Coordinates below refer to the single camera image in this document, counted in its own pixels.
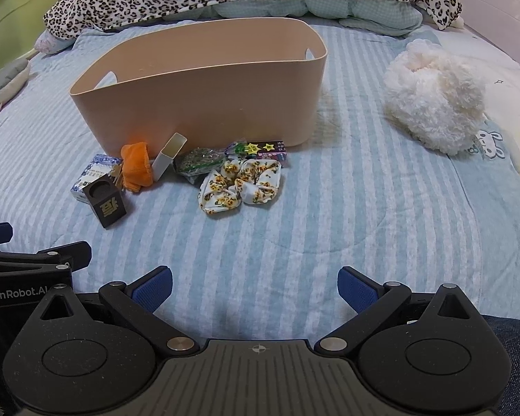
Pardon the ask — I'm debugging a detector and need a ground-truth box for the white rectangular tube box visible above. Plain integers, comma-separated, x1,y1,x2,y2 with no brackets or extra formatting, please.
151,133,187,181

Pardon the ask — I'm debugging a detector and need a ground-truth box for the rabbit print white blanket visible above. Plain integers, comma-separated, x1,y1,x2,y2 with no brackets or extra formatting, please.
433,30,520,178

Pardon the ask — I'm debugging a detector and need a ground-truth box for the sunflower print scrunchie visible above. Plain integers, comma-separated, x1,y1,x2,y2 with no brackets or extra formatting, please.
198,158,282,216

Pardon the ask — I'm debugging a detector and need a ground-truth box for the blue white packet box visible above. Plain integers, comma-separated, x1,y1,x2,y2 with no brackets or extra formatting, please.
70,154,124,203

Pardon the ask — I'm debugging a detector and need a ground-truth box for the person's leg in jeans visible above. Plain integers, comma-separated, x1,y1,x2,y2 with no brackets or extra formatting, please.
481,314,520,416

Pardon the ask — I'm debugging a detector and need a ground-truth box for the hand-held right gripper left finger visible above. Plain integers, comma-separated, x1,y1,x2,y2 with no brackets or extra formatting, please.
31,266,201,353

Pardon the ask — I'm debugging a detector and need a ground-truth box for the dark brown wooden block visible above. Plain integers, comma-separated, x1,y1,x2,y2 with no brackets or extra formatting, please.
83,181,128,229

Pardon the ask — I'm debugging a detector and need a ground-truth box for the white plush toy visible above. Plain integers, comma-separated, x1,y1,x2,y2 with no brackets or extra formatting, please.
382,39,487,156

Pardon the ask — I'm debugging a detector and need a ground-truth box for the pale pink cloth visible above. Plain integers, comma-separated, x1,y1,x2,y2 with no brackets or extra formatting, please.
35,30,76,55

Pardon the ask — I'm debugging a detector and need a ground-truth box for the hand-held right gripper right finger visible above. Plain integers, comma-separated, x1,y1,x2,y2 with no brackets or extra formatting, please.
314,266,488,354

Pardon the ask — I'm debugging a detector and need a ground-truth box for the green plastic storage box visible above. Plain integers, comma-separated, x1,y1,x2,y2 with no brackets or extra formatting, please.
0,0,85,70

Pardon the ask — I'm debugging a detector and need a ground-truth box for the green foil packet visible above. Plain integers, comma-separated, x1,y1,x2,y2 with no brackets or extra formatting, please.
173,147,226,185

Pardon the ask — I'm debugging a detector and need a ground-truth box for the light green quilt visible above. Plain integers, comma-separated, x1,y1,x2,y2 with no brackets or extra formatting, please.
206,0,423,37

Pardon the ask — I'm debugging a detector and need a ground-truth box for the grey cushion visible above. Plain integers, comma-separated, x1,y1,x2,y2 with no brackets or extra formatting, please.
0,58,31,118

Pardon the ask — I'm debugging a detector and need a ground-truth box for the orange cloth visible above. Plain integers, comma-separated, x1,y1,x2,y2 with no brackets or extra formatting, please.
120,141,155,194

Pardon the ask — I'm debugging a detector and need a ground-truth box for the star printed box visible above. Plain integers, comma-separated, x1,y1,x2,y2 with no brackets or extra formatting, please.
225,140,288,163

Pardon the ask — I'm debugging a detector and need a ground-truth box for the beige plastic basket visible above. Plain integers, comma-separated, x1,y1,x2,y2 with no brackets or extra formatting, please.
68,17,329,159

